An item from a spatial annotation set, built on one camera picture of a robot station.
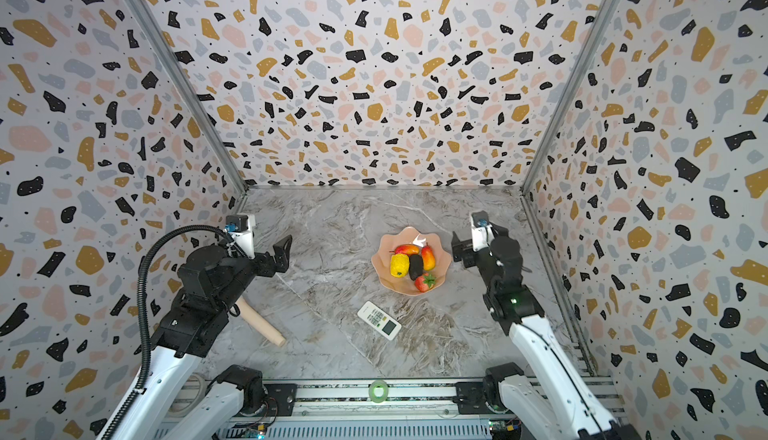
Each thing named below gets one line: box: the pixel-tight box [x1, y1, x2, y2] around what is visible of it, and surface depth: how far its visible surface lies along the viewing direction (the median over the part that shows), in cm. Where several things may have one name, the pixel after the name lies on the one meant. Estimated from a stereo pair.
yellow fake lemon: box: [390, 253, 410, 278], surface depth 95 cm
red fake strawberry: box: [414, 274, 437, 293], surface depth 89 cm
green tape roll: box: [368, 380, 389, 403], surface depth 77 cm
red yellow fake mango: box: [389, 244, 421, 256], surface depth 100 cm
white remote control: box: [357, 300, 402, 341], surface depth 88 cm
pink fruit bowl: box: [371, 226, 453, 296], surface depth 99 cm
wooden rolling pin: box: [235, 295, 286, 347], surface depth 85 cm
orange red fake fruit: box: [421, 243, 436, 271], surface depth 98 cm
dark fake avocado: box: [409, 254, 424, 281], surface depth 97 cm
